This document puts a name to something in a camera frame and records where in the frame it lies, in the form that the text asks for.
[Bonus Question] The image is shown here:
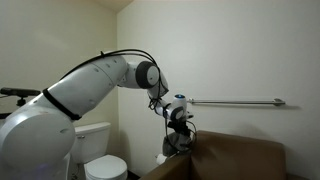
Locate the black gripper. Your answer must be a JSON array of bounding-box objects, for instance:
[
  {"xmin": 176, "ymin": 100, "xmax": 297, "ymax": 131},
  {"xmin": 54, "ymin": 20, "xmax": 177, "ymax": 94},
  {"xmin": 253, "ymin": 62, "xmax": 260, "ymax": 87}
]
[{"xmin": 167, "ymin": 119, "xmax": 192, "ymax": 136}]

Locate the grey terry cloth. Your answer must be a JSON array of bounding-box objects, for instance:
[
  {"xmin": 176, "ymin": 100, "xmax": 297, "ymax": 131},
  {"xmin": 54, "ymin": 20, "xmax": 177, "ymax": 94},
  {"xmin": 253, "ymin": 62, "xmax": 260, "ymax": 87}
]
[{"xmin": 162, "ymin": 131, "xmax": 195, "ymax": 158}]

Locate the white toilet paper roll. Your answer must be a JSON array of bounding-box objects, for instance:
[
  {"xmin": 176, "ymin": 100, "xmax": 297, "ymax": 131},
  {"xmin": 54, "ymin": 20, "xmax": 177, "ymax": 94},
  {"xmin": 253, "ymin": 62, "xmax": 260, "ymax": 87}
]
[{"xmin": 155, "ymin": 153, "xmax": 168, "ymax": 166}]

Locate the tan leather armchair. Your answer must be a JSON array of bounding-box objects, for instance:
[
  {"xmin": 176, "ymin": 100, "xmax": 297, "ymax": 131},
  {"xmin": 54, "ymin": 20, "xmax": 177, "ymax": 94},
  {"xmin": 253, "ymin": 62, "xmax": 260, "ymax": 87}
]
[{"xmin": 139, "ymin": 129, "xmax": 312, "ymax": 180}]

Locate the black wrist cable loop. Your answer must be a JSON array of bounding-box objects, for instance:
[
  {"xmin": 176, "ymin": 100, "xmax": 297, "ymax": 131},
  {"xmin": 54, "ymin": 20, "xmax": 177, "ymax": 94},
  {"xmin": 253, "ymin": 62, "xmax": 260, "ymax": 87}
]
[{"xmin": 147, "ymin": 94, "xmax": 198, "ymax": 155}]

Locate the chrome wall grab bar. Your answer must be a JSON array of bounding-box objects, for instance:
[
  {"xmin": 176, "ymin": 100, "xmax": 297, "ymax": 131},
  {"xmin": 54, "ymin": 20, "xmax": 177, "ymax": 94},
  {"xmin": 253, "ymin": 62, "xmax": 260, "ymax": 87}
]
[{"xmin": 187, "ymin": 97, "xmax": 287, "ymax": 107}]

